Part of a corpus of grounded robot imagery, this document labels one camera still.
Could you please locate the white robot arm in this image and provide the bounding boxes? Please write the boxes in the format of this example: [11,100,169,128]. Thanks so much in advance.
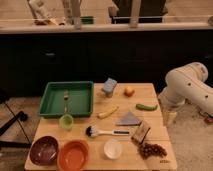
[158,62,213,126]

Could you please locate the purple bowl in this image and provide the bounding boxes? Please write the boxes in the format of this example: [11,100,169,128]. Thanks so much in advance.
[29,136,59,166]

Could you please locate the orange bowl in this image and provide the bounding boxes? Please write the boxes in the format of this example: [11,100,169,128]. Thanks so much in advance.
[57,140,89,171]

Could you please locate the orange fruit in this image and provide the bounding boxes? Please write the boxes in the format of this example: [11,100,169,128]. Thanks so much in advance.
[124,86,135,97]

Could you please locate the small white bowl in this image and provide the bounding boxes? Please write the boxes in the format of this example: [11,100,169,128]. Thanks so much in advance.
[104,139,122,160]

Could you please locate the bunch of red grapes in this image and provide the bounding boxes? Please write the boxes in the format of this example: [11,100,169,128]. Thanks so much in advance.
[138,143,167,159]

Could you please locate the yellow banana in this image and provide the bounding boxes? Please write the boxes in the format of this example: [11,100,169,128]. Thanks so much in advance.
[97,106,119,119]

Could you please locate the small green cup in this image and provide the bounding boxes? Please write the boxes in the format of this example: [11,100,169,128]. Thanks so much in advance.
[59,114,73,130]

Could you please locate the wooden table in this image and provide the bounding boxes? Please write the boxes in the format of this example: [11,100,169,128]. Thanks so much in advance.
[34,83,177,171]

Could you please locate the green plastic tray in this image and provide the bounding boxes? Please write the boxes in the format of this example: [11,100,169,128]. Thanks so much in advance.
[39,81,94,118]

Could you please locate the blue sponge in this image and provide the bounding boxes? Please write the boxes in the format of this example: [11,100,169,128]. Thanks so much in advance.
[102,78,117,94]

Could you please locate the green container on counter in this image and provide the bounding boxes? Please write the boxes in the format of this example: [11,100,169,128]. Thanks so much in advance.
[81,16,94,24]

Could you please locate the grey triangular cloth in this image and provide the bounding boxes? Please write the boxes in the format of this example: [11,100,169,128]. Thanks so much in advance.
[116,112,141,126]

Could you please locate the metal fork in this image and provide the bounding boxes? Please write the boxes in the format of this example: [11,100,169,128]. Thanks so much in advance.
[64,91,69,113]

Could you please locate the black tripod stand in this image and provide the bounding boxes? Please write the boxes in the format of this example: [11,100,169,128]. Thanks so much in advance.
[0,89,31,149]

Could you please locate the brown chocolate box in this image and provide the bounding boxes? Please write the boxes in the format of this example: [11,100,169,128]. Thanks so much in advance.
[131,121,150,145]

